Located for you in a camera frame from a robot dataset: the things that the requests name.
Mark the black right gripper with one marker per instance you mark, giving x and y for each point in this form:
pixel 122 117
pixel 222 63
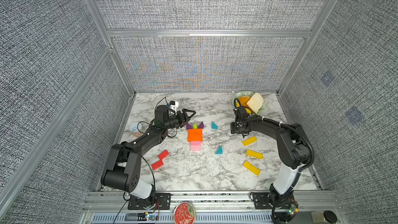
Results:
pixel 232 129

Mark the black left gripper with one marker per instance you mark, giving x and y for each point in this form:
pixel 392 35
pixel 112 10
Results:
pixel 182 119

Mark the purple triangle block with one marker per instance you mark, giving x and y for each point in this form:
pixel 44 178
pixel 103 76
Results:
pixel 188 126
pixel 201 125

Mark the orange rectangle block top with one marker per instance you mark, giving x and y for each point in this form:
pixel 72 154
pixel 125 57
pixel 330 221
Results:
pixel 195 131

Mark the orange rectangle block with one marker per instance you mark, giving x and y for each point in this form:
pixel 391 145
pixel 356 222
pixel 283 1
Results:
pixel 195 131
pixel 195 135

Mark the teal triangle block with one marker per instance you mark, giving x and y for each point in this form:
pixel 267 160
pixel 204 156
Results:
pixel 214 126
pixel 219 151

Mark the pink rectangle block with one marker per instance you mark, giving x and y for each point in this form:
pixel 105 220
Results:
pixel 195 143
pixel 195 148

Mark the orange rectangle block diagonal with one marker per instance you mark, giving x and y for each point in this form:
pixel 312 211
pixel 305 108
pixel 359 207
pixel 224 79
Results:
pixel 195 139

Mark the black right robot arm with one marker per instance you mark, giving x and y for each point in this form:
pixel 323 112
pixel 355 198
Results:
pixel 294 149

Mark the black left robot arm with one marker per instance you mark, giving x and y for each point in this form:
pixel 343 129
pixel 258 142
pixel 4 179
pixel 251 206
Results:
pixel 122 169

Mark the orange round food toy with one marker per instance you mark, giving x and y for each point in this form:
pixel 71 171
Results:
pixel 244 100

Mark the beige bread slice toy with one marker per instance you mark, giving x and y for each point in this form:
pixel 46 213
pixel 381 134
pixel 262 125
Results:
pixel 256 102

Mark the green glass plate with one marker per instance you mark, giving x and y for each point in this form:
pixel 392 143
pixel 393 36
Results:
pixel 250 93

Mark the yellow rectangle block far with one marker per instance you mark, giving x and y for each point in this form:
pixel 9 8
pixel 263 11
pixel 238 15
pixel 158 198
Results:
pixel 249 141

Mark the yellow rectangle block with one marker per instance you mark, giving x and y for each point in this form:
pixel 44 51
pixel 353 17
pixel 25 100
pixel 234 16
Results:
pixel 252 168
pixel 254 154
pixel 249 141

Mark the yellow rectangle block middle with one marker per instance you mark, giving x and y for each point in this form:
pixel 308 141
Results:
pixel 254 154

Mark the red rectangle block upper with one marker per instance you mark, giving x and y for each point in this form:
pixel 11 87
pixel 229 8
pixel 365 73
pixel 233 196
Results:
pixel 163 155

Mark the red rectangle block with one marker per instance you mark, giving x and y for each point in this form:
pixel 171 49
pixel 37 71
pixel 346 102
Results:
pixel 163 155
pixel 157 165

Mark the white round object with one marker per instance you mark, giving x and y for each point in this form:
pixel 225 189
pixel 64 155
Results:
pixel 136 129

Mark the yellow rectangle block near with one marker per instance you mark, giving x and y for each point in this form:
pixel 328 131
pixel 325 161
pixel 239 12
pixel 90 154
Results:
pixel 252 168

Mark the red rectangle block lower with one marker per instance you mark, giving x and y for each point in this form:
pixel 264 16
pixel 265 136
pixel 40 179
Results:
pixel 157 165

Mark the red round tin lid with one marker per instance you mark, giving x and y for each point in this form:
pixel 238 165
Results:
pixel 184 213

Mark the black knob on box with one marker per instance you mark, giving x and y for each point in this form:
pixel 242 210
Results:
pixel 324 217

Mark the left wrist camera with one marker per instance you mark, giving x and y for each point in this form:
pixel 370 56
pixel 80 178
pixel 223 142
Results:
pixel 173 105

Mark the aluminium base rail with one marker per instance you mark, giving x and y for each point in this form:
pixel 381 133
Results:
pixel 211 207

